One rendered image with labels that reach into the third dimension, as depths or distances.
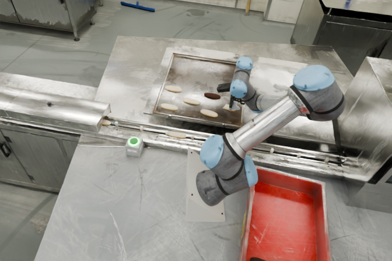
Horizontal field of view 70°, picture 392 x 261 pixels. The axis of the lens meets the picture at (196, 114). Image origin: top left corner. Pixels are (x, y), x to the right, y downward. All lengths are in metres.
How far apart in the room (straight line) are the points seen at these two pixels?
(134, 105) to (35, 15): 2.73
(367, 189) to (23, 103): 1.72
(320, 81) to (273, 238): 0.68
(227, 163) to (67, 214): 0.72
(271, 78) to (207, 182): 0.90
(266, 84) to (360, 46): 1.57
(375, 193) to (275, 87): 0.77
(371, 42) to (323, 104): 2.20
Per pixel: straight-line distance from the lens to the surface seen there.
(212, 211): 1.21
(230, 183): 1.11
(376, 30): 3.14
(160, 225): 1.26
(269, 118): 0.99
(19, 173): 2.29
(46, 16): 4.14
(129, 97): 1.79
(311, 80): 0.97
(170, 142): 1.45
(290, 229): 1.35
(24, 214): 2.44
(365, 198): 1.49
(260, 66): 1.88
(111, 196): 1.35
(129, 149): 1.42
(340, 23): 3.02
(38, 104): 1.72
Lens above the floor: 1.97
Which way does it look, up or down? 44 degrees down
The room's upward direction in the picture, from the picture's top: 5 degrees clockwise
